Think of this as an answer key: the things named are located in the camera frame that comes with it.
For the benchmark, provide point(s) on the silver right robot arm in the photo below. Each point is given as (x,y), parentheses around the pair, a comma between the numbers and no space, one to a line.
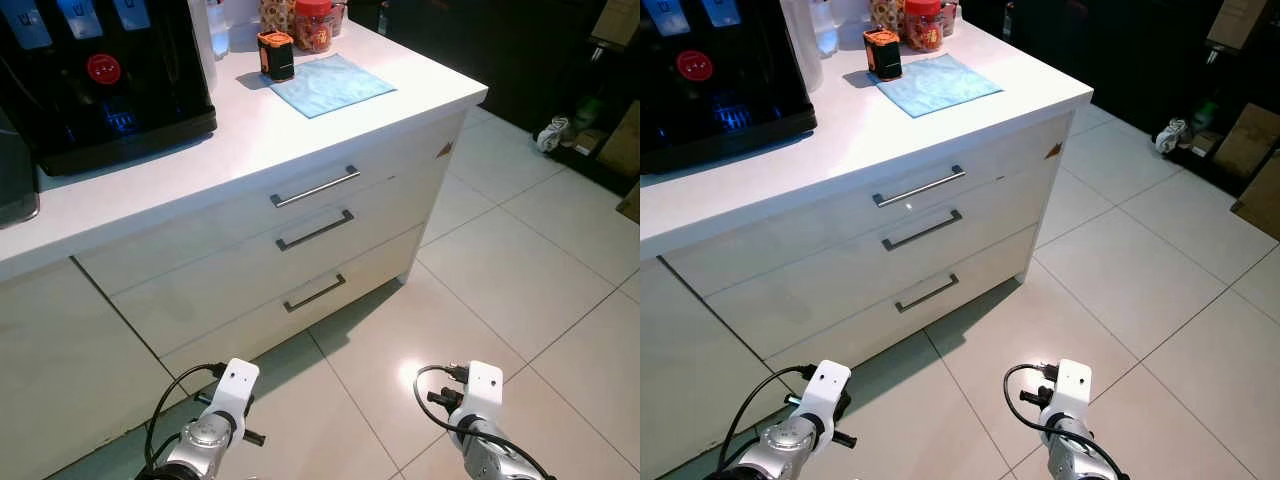
(490,460)
(1070,457)

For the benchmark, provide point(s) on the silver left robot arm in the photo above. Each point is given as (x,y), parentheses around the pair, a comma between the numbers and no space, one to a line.
(785,447)
(200,447)

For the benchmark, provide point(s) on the white drawer cabinet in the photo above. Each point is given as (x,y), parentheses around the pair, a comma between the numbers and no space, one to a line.
(800,260)
(200,250)

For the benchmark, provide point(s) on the brown cardboard box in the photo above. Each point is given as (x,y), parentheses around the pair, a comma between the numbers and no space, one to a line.
(631,205)
(622,145)
(1262,205)
(1238,22)
(618,22)
(1248,140)

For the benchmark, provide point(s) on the white crumpled cloth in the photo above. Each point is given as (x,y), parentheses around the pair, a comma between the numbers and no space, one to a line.
(1170,136)
(552,135)

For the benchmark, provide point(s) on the light blue cloth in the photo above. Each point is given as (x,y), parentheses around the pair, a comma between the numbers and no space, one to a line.
(330,85)
(938,85)

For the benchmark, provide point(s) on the black water dispenser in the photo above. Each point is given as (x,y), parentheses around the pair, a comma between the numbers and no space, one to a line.
(720,110)
(100,110)

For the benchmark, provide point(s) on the grey plastic container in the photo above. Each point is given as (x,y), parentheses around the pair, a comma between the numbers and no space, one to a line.
(15,170)

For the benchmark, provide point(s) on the small black orange box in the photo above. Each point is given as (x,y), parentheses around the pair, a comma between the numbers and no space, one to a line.
(275,58)
(883,55)

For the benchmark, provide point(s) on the red lid snack jar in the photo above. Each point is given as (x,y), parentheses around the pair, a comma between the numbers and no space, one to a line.
(922,30)
(314,30)

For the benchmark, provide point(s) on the white plastic jug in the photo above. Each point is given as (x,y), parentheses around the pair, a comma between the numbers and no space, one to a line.
(215,30)
(805,40)

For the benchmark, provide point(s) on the patterned snack jar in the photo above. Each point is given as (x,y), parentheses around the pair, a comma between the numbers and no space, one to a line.
(275,15)
(885,12)

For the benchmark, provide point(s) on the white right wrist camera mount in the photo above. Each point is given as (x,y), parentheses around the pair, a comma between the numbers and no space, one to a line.
(1072,385)
(485,385)

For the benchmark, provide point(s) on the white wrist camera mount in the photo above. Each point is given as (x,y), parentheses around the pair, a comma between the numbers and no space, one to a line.
(1072,385)
(485,385)
(828,385)
(235,385)

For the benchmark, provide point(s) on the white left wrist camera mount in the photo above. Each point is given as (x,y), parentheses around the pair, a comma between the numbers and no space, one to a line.
(828,385)
(235,385)

